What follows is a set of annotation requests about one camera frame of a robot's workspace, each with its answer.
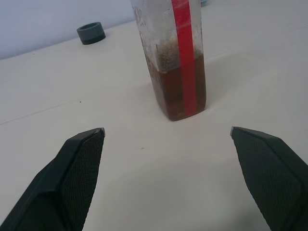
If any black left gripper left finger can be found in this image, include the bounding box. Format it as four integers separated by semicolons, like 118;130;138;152
0;127;106;231

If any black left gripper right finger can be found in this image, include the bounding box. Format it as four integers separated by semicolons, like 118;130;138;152
230;126;308;231

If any clear bottle with red stripe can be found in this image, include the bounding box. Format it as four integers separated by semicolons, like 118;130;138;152
129;0;207;122

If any dark grey round ring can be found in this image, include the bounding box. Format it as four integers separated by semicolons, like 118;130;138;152
76;22;107;46

